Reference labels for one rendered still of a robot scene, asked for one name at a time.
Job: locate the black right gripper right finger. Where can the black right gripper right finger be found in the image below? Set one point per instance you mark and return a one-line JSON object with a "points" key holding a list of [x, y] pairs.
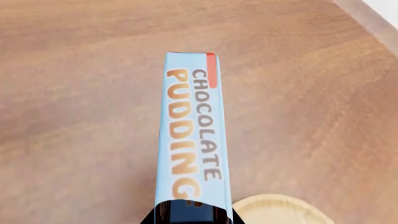
{"points": [[236, 220]]}

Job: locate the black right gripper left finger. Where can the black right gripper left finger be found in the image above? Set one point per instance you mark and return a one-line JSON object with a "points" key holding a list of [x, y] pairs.
{"points": [[150, 218]]}

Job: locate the light blue chocolate pudding box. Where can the light blue chocolate pudding box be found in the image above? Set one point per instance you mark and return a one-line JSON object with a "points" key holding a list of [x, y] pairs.
{"points": [[189, 130]]}

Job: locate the light wooden plate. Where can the light wooden plate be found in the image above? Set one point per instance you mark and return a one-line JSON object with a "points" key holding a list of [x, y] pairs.
{"points": [[280, 210]]}

